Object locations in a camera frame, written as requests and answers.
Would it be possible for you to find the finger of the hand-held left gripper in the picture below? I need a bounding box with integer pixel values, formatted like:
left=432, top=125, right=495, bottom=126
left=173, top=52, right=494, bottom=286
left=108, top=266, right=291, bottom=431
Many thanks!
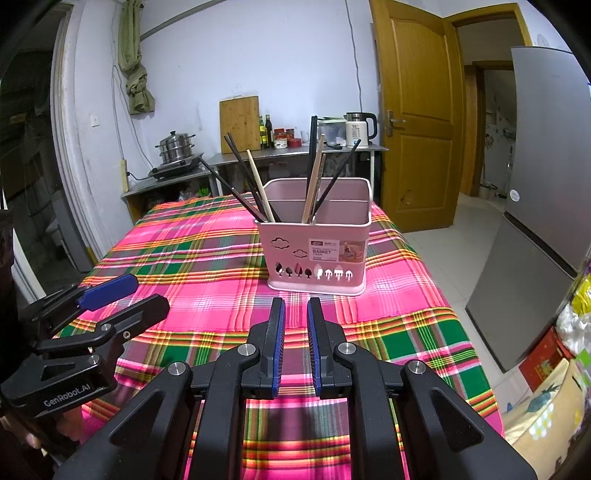
left=39, top=294, right=170, bottom=358
left=30, top=274, right=139, bottom=332

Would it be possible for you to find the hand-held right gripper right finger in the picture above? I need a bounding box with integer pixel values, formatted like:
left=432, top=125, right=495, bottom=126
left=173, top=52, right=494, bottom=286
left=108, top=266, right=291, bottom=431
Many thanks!
left=308, top=298, right=539, bottom=480

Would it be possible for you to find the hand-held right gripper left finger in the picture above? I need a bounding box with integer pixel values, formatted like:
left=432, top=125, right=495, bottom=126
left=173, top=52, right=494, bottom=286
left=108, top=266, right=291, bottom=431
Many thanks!
left=60, top=298, right=285, bottom=480

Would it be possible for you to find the pink utensil basket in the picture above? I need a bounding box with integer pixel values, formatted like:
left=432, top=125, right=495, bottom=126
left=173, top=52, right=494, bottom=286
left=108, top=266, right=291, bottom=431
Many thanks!
left=253, top=178, right=374, bottom=295

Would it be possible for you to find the cream wooden chopstick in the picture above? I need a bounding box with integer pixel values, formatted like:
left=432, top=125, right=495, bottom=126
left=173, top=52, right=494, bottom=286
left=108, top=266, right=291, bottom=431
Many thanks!
left=302, top=134, right=325, bottom=224
left=311, top=153, right=328, bottom=217
left=246, top=148, right=276, bottom=223

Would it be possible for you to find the pink green plaid tablecloth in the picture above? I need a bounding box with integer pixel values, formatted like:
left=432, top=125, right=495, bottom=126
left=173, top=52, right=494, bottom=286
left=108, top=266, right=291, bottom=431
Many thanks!
left=53, top=191, right=506, bottom=480

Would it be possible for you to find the low steel counter shelf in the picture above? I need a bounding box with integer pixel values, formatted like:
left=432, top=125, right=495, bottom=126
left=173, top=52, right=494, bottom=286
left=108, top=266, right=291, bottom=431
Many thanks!
left=120, top=168, right=219, bottom=223

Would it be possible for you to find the steel cooktop stove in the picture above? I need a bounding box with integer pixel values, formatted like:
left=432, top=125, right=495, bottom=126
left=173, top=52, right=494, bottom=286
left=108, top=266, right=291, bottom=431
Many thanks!
left=148, top=154, right=204, bottom=182

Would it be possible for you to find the steel steamer pot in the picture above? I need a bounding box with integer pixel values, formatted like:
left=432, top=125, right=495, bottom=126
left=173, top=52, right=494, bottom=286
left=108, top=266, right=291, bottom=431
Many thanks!
left=155, top=130, right=195, bottom=165

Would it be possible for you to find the tall steel counter table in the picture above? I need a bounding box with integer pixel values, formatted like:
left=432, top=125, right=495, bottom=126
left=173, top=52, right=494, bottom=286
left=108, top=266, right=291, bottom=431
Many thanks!
left=205, top=142, right=389, bottom=197

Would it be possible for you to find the wooden cutting board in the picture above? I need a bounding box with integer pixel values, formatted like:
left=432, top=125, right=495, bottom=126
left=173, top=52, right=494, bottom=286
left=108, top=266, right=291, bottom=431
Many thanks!
left=219, top=95, right=260, bottom=155

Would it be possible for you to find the grey dish container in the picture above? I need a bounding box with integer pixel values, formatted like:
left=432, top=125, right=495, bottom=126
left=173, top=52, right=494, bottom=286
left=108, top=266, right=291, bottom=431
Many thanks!
left=318, top=119, right=347, bottom=149

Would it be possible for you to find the green tied curtain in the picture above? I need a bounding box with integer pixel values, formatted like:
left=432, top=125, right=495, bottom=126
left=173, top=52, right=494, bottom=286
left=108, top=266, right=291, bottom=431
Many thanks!
left=118, top=0, right=156, bottom=116

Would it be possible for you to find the white electric kettle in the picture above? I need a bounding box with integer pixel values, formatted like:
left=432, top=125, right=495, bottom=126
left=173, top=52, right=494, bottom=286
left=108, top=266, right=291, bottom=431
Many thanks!
left=345, top=112, right=378, bottom=149

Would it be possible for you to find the red cardboard box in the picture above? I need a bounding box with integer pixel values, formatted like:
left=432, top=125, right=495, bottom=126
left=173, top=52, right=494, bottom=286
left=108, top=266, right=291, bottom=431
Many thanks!
left=518, top=327, right=576, bottom=394

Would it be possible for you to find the cream fish print bag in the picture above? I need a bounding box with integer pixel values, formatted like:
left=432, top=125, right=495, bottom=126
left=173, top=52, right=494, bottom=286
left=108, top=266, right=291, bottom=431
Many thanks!
left=501, top=359, right=591, bottom=472

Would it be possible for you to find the wooden door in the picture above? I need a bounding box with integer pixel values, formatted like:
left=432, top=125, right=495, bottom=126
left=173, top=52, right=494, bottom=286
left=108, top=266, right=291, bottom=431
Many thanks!
left=368, top=0, right=465, bottom=234

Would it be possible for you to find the white plastic bag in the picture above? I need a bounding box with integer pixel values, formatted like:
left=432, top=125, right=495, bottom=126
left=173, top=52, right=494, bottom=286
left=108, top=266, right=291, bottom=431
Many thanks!
left=556, top=313, right=591, bottom=357

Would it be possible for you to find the grey refrigerator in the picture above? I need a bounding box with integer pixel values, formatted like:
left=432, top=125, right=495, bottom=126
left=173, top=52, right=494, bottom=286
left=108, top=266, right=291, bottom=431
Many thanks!
left=464, top=45, right=591, bottom=374

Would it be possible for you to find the yellow plastic bag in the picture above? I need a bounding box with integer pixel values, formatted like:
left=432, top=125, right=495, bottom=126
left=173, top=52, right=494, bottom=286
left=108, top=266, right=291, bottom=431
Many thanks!
left=570, top=271, right=591, bottom=325

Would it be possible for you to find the black wall cable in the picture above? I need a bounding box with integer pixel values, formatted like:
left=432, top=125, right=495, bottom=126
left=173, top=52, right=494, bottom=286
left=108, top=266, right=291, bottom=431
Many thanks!
left=345, top=0, right=364, bottom=114

